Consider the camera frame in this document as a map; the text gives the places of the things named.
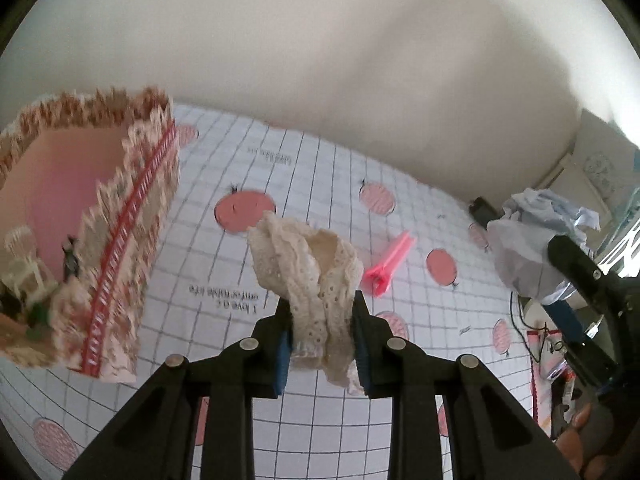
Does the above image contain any black power adapter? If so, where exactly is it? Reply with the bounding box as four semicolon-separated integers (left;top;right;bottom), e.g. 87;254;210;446
468;197;501;230

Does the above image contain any white paper ball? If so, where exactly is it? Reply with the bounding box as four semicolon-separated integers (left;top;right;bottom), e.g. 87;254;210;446
487;188;600;306

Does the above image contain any cream lace scrunchie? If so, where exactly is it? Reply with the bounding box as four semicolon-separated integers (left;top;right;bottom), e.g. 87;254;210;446
247;211;363;394

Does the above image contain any pink hair roller clip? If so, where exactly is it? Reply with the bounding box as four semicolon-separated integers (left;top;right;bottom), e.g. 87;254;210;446
363;231;416;297

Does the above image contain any person's right hand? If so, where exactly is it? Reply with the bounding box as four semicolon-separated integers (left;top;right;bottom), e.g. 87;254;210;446
555;403;611;480

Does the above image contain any pomegranate grid tablecloth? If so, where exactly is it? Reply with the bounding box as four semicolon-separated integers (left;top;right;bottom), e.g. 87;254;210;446
1;105;539;479

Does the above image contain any floral pink storage box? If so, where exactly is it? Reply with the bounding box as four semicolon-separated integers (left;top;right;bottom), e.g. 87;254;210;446
1;87;179;382

